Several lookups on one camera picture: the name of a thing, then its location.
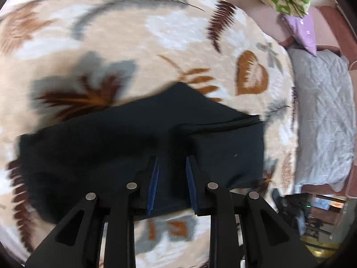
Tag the grey quilted bedspread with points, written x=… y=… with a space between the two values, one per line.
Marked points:
x=320 y=111

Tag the leaf print blanket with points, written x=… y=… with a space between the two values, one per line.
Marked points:
x=139 y=39

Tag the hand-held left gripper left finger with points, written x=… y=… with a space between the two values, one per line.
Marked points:
x=152 y=184

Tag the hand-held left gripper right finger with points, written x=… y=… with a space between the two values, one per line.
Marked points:
x=192 y=184

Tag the black pants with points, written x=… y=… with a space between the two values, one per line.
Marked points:
x=111 y=150

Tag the purple flowered pillow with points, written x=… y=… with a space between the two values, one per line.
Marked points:
x=302 y=32

